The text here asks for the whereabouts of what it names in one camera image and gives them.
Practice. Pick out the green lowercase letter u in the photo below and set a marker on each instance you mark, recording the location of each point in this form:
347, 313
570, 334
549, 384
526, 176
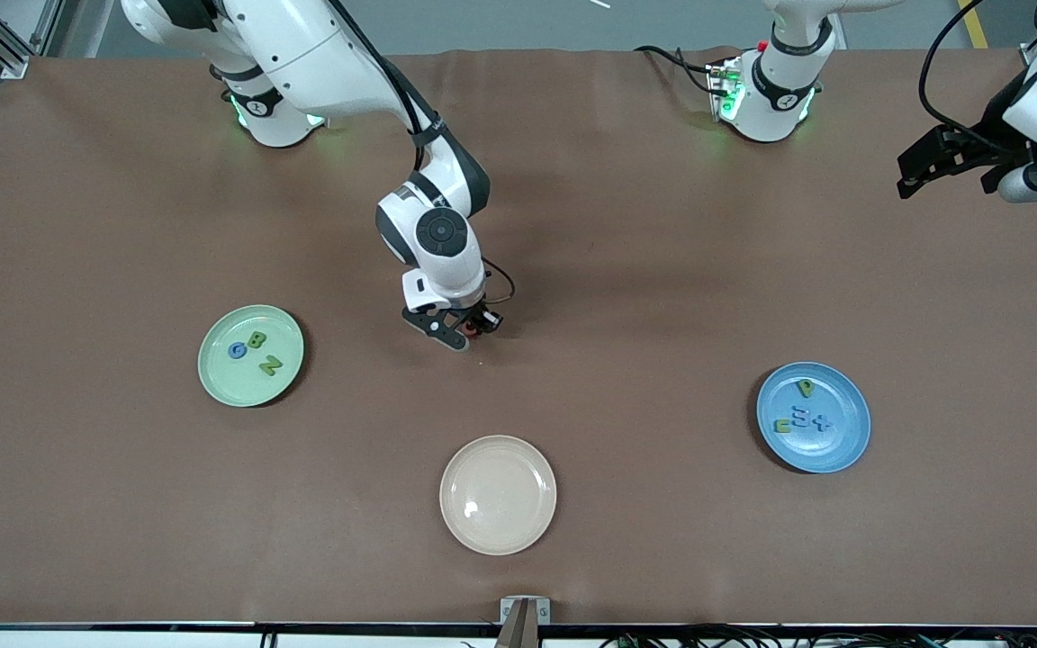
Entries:
778, 425

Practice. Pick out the green capital letter B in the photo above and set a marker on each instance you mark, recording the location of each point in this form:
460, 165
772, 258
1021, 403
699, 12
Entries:
250, 341

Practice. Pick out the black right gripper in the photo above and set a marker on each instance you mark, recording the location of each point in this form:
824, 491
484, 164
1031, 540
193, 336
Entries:
477, 317

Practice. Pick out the silver base connector box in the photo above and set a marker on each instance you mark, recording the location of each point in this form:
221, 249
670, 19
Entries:
724, 81

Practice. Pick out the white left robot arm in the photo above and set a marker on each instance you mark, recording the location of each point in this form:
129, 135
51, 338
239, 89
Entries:
784, 108

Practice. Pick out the blue lowercase letter m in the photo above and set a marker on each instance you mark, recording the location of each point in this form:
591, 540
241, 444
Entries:
808, 419

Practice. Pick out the black table edge strip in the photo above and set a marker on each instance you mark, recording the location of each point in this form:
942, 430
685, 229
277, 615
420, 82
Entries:
347, 627

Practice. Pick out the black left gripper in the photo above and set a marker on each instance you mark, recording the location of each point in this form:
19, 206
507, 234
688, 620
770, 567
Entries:
992, 151

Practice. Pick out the blue plate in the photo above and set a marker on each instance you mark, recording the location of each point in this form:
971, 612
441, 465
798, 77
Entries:
820, 450

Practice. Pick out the beige plate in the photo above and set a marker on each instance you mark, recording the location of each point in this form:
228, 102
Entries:
500, 504

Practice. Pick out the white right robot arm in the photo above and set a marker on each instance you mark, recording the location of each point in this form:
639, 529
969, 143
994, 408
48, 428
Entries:
302, 54

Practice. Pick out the blue lowercase letter x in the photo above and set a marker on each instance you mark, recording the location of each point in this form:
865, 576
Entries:
823, 421

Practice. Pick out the aluminium frame rail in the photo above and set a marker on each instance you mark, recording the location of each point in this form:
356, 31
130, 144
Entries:
14, 65
1030, 54

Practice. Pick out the green capital letter N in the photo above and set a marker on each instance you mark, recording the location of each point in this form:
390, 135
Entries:
270, 365

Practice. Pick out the tan camera stand post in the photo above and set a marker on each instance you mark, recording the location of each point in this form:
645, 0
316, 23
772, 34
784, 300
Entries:
518, 634

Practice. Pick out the brown table mat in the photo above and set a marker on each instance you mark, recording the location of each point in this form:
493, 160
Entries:
122, 504

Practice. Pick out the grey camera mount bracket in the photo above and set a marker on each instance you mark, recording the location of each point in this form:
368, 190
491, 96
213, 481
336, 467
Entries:
507, 612

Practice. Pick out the light green plate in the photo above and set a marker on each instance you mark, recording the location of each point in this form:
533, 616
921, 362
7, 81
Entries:
230, 382

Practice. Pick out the green lowercase letter p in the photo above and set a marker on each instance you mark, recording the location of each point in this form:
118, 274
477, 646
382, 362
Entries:
804, 393

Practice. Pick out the blue capital letter G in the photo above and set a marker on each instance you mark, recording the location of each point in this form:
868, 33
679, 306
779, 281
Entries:
230, 351

